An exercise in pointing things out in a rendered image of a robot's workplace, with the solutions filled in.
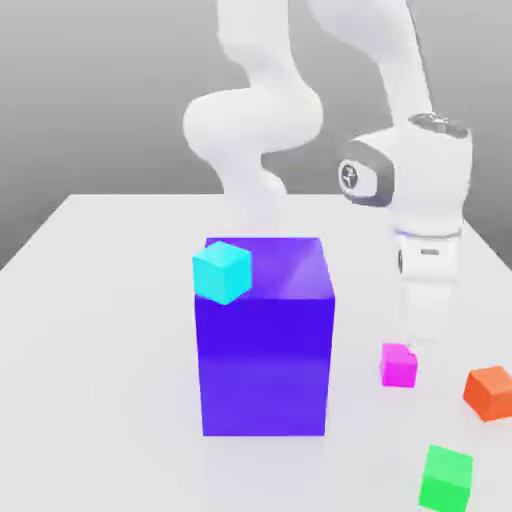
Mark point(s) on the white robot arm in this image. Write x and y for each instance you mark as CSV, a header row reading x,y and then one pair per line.
x,y
256,120

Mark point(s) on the large purple box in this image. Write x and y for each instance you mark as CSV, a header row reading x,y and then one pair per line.
x,y
264,368

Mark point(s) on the small magenta cube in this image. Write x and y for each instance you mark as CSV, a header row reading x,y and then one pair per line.
x,y
396,370

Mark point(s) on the small green cube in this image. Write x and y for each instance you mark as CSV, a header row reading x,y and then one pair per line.
x,y
446,480

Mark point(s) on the small orange cube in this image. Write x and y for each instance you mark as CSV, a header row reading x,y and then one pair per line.
x,y
490,394

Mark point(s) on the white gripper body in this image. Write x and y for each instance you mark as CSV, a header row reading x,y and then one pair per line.
x,y
428,308

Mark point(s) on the small cyan cube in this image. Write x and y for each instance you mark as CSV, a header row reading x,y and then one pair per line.
x,y
220,276

